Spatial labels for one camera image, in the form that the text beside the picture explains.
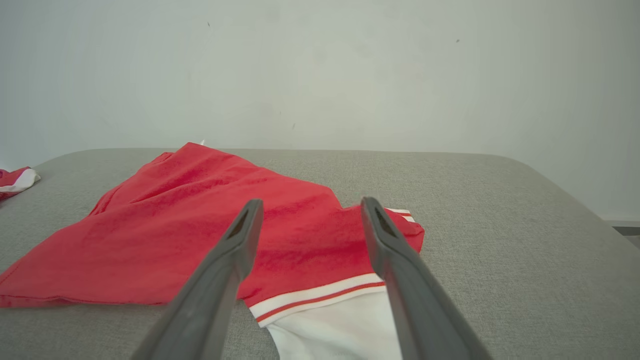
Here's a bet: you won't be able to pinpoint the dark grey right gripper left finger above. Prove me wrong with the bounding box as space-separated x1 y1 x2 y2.
130 198 265 360

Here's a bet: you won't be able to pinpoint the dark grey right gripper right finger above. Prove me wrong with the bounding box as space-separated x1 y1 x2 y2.
360 196 494 360

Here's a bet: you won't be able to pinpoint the red jersey with white trim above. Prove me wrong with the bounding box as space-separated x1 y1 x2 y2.
0 142 426 360

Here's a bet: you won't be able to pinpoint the red shorts with white stripes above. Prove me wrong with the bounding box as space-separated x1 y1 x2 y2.
0 167 42 202

